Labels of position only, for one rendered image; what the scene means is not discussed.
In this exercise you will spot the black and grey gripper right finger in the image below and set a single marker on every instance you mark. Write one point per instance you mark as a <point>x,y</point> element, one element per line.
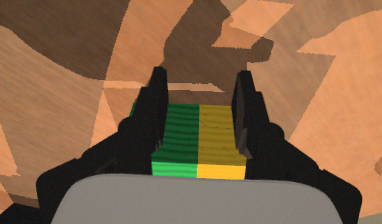
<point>271,157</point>

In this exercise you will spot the green cube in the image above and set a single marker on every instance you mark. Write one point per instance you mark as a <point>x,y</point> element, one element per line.
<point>178,155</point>

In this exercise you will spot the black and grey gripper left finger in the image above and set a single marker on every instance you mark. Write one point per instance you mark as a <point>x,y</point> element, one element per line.
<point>124,150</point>

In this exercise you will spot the yellow cube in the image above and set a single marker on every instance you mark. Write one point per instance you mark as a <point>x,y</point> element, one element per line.
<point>217,156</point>

